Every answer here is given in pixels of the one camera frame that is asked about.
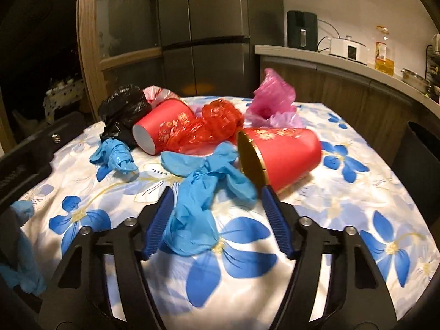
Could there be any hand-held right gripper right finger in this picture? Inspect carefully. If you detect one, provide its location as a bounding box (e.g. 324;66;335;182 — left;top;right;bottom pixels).
262;186;402;330

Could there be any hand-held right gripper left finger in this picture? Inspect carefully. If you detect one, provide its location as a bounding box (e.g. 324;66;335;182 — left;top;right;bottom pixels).
38;187;176;330

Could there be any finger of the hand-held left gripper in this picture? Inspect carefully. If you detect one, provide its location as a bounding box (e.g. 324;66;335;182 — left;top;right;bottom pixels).
43;112;88;166

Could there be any large blue rubber glove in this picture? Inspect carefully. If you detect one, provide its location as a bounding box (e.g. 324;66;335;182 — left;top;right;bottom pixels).
160;142;258;257

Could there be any red cup with gold rim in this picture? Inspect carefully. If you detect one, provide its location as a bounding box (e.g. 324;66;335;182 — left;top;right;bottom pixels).
236;126;323;195

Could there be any lilac plastic bag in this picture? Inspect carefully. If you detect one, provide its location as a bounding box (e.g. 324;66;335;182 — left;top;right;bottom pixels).
270;110;305;129

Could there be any black trash bin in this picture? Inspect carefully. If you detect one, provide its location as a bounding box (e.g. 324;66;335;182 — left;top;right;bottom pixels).
392;120;440;234

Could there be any polka dot cloth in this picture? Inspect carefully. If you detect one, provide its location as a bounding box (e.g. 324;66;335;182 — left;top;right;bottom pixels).
43;77;85;122

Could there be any small blue rubber glove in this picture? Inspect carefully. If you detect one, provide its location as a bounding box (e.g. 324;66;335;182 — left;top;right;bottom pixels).
89;138;139;182

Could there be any black plastic bag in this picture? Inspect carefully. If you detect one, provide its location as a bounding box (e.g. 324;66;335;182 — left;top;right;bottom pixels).
98;84;152;150

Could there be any blue floral tablecloth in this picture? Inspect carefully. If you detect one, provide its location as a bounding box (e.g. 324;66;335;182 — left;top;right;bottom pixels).
15;94;437;330

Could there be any wooden cabinet with glass doors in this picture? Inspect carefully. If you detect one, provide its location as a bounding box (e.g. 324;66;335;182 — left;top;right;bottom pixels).
76;0;164;121

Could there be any small red packet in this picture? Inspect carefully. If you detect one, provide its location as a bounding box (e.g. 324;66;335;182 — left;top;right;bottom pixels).
132;98;196;155

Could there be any pink and white plastic bag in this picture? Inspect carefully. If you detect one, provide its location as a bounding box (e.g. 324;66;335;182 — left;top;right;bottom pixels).
142;86;188;105

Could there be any red plastic bag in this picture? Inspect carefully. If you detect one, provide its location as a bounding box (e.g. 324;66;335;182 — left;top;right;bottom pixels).
165;98;244;153

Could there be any magenta plastic bag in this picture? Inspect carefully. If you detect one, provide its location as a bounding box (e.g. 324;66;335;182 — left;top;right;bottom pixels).
245;68;297;124

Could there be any kitchen counter with wooden cabinets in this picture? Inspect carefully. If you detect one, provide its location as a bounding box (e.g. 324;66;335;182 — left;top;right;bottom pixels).
254;44;440;169

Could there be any steel grey refrigerator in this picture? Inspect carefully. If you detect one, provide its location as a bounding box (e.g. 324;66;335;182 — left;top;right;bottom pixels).
156;0;286;98

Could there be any white rice cooker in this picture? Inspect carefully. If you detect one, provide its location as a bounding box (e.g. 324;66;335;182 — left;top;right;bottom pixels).
329;35;372;65

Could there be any cooking oil bottle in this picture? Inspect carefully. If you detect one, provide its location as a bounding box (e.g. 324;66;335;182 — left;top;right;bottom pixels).
374;26;396;75

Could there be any black air fryer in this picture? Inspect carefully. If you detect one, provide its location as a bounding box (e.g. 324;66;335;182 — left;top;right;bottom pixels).
287;10;318;49

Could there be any stainless steel pot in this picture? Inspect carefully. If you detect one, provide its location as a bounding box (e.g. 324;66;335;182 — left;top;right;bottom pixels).
400;68;432;93

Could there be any black power cable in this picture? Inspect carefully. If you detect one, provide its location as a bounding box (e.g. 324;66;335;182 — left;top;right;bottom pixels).
317;19;344;54

